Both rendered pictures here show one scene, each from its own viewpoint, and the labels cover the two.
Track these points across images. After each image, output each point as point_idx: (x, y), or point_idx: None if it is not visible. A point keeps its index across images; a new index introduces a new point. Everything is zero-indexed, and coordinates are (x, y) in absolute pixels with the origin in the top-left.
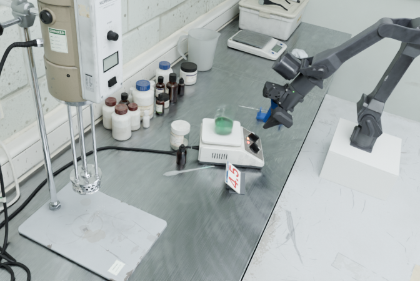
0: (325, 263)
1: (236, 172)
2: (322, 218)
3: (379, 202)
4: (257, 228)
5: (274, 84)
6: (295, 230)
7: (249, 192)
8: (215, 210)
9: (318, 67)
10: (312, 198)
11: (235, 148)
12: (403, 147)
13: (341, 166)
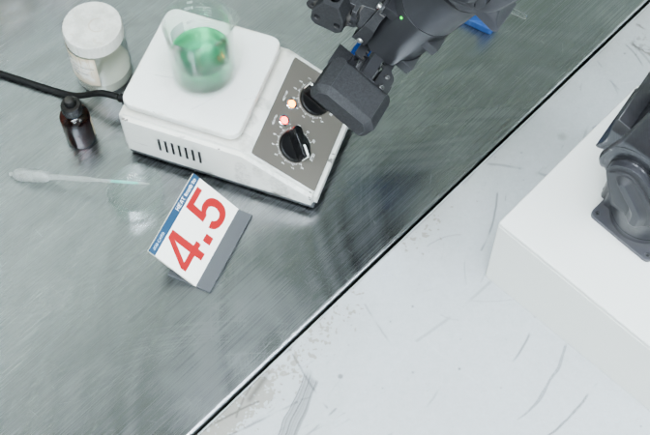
0: None
1: (217, 213)
2: (401, 427)
3: (632, 416)
4: (189, 415)
5: None
6: None
7: (229, 285)
8: (98, 329)
9: None
10: (414, 352)
11: (223, 142)
12: None
13: (536, 278)
